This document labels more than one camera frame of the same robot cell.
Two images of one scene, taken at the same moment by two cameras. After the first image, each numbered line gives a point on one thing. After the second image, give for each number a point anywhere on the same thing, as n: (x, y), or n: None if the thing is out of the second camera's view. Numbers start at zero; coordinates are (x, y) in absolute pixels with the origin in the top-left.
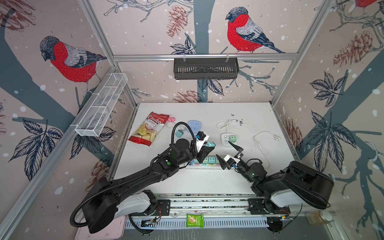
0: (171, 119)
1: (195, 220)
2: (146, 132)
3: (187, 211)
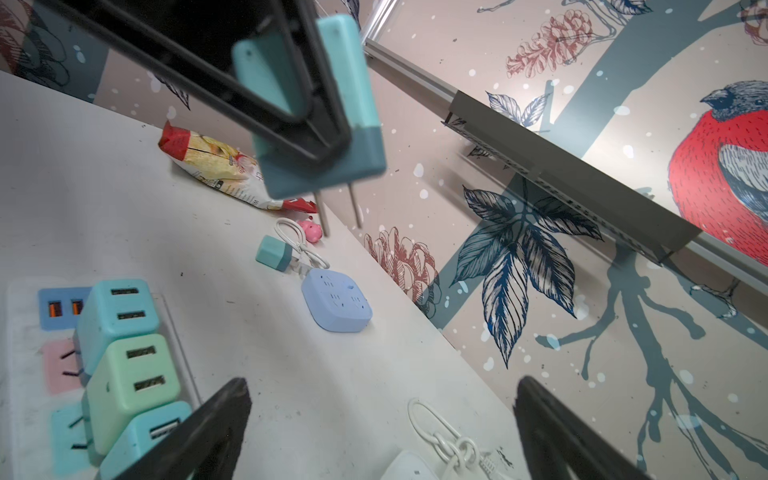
0: (313, 231)
1: None
2: (223, 167)
3: None
